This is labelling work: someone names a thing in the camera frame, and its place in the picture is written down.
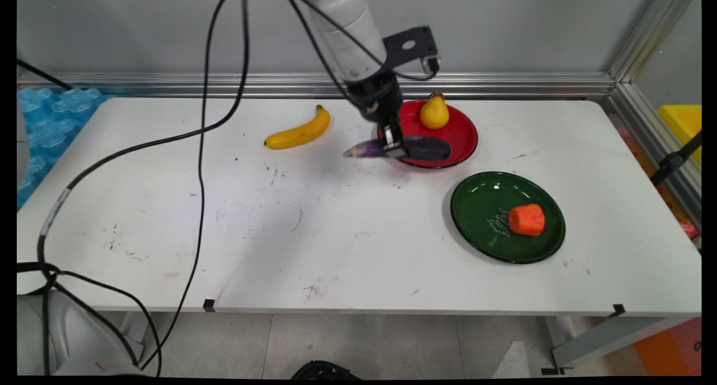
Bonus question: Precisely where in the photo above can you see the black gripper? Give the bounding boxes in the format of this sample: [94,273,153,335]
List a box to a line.
[343,71,407,159]

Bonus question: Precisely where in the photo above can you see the purple eggplant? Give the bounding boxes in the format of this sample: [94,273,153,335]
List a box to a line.
[343,135,452,162]

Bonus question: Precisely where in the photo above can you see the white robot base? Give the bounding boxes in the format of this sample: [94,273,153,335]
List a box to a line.
[17,290,147,377]

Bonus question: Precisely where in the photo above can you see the yellow pear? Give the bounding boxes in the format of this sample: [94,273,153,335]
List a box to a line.
[420,92,450,130]

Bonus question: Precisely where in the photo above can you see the red round plate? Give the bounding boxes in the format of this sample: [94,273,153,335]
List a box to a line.
[376,100,479,169]

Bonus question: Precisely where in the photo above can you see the yellow banana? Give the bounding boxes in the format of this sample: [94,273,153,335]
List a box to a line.
[264,105,331,150]

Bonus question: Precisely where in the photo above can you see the green round plate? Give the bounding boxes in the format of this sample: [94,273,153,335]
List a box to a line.
[450,171,566,265]

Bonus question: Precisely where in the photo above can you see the orange carrot chunk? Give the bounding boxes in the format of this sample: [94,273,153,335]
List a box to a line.
[508,203,546,238]

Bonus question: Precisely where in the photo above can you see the black round object on floor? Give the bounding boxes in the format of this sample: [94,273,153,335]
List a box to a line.
[290,360,364,381]

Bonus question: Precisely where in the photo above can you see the yellow plastic bin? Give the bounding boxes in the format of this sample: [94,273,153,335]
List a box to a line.
[658,104,702,168]

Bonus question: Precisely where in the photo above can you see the grey table leg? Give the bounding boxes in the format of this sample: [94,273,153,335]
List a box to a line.
[551,316,673,370]

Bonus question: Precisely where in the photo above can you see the blue bubble wrap sheet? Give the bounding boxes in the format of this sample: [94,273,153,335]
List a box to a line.
[17,87,115,211]

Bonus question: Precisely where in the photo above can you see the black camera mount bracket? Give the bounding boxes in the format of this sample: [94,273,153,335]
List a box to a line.
[383,26,441,75]

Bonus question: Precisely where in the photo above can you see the horizontal aluminium frame rail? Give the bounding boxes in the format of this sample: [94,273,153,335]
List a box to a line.
[17,72,616,100]

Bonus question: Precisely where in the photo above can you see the long thin black cable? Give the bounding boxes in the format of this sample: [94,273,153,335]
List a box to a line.
[139,0,250,372]

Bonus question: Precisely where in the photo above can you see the thick black cable white label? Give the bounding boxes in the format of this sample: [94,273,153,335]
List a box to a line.
[36,0,245,273]

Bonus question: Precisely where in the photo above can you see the side aluminium frame rail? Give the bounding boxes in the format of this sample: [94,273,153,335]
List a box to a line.
[598,82,702,231]

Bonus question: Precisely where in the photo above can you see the upright aluminium frame post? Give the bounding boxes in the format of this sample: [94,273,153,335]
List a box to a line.
[608,0,700,84]

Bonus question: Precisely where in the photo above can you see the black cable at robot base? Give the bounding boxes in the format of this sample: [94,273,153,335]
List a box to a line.
[17,261,163,377]

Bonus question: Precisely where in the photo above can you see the short black cable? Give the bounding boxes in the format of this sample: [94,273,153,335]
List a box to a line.
[17,58,75,91]

